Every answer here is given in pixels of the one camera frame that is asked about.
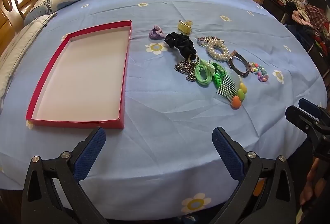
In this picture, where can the hair comb with coloured hearts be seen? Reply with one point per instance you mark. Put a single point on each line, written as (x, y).
(228, 86)

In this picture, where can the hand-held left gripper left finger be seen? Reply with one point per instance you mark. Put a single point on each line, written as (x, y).
(92, 151)

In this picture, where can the person's right hand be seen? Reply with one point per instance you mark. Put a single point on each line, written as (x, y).
(312, 182)

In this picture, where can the black scrunchie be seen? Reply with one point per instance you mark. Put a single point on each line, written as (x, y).
(180, 42)

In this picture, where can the shallow red cardboard box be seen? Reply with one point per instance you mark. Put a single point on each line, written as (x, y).
(82, 79)

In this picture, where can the blue flowered bed sheet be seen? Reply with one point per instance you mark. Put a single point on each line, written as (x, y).
(165, 121)

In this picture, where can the yellow hair claw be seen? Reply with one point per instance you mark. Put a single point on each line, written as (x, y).
(184, 27)

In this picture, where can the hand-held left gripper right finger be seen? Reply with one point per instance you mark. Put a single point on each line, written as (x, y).
(226, 151)

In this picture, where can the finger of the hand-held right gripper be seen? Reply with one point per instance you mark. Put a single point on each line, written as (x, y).
(300, 118)
(310, 108)

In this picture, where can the pile of clothes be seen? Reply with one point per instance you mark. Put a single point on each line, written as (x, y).
(313, 20)

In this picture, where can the rose gold wrist watch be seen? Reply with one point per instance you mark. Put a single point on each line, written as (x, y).
(238, 72)

